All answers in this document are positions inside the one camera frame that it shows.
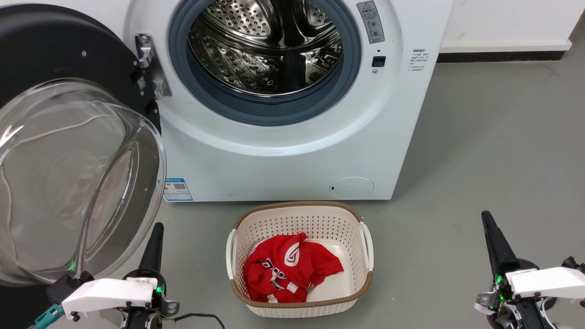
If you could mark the small printed text sticker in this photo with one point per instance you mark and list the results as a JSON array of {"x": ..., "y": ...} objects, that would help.
[{"x": 418, "y": 60}]

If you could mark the grey warning label sticker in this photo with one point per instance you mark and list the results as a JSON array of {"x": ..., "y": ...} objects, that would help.
[{"x": 371, "y": 23}]

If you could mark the cream perforated laundry basket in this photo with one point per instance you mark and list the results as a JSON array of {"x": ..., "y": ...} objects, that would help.
[{"x": 297, "y": 219}]

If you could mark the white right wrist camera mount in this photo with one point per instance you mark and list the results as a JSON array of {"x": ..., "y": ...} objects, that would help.
[{"x": 548, "y": 281}]

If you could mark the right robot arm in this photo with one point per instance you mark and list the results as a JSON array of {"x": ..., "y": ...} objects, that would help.
[{"x": 525, "y": 315}]

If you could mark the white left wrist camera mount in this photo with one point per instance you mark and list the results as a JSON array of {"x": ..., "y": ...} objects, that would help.
[{"x": 107, "y": 292}]

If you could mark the black door latch socket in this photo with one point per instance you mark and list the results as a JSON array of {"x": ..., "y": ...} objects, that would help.
[{"x": 379, "y": 61}]

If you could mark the blue energy label sticker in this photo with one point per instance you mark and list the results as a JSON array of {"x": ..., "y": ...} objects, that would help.
[{"x": 179, "y": 189}]

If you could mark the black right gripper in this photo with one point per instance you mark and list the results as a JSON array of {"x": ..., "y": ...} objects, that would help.
[{"x": 500, "y": 297}]

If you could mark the round white filter cover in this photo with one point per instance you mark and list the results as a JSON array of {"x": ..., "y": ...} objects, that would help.
[{"x": 352, "y": 188}]

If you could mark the red printed garment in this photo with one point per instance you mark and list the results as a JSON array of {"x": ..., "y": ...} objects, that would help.
[{"x": 292, "y": 267}]

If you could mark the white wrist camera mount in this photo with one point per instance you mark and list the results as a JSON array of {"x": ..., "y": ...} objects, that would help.
[
  {"x": 548, "y": 281},
  {"x": 107, "y": 292}
]

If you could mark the white front-load washing machine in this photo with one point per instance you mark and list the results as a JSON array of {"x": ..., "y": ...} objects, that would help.
[{"x": 274, "y": 173}]

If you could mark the black round glass washer door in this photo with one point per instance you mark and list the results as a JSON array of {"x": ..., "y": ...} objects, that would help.
[{"x": 45, "y": 45}]

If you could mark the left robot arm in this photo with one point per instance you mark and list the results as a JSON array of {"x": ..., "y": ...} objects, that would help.
[{"x": 132, "y": 320}]

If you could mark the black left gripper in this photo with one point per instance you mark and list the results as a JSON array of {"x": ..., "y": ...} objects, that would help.
[{"x": 160, "y": 308}]

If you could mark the metal door hinge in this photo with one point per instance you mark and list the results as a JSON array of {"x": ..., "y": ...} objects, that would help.
[{"x": 148, "y": 55}]

